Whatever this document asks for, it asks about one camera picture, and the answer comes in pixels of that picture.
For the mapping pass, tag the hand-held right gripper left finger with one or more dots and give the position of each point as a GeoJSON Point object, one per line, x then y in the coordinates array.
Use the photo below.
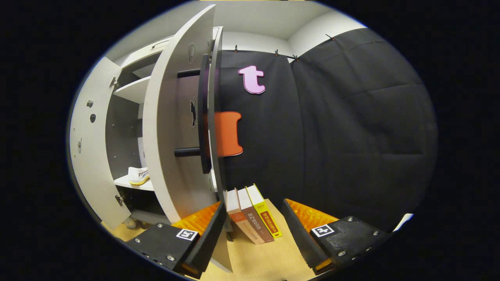
{"type": "Point", "coordinates": [207, 234]}

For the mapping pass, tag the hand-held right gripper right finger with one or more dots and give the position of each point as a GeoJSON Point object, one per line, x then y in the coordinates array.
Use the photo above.
{"type": "Point", "coordinates": [299, 230]}

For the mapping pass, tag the white striped canvas shoe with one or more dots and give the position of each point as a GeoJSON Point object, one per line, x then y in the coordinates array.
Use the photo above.
{"type": "Point", "coordinates": [138, 175]}

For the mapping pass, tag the white shoe cabinet door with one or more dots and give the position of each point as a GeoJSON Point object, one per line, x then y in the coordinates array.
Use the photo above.
{"type": "Point", "coordinates": [164, 136]}
{"type": "Point", "coordinates": [93, 164]}

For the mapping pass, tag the white shoe cabinet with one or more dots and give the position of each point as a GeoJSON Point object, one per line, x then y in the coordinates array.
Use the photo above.
{"type": "Point", "coordinates": [121, 128]}

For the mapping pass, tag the yellow spine book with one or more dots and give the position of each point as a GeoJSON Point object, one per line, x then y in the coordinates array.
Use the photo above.
{"type": "Point", "coordinates": [267, 220]}

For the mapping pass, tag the orange spine book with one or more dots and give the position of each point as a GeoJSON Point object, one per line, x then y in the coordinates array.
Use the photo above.
{"type": "Point", "coordinates": [240, 222]}

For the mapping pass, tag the brown spine book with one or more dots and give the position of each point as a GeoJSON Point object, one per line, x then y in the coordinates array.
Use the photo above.
{"type": "Point", "coordinates": [256, 224]}

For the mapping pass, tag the black backdrop cloth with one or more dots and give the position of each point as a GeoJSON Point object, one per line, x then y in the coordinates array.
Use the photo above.
{"type": "Point", "coordinates": [351, 136]}

